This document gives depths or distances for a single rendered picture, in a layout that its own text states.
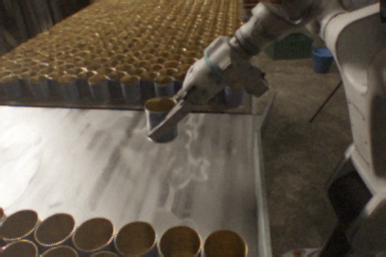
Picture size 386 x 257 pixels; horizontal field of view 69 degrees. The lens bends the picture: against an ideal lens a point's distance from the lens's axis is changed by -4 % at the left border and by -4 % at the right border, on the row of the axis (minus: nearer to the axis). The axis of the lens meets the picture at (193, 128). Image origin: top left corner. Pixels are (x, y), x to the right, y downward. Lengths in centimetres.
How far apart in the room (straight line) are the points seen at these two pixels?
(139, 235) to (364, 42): 60
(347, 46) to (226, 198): 42
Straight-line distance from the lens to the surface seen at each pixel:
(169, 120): 57
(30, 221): 64
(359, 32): 71
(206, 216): 62
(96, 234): 58
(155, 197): 66
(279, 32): 52
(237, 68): 53
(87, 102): 112
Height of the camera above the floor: 155
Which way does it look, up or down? 33 degrees down
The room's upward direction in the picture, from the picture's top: 2 degrees counter-clockwise
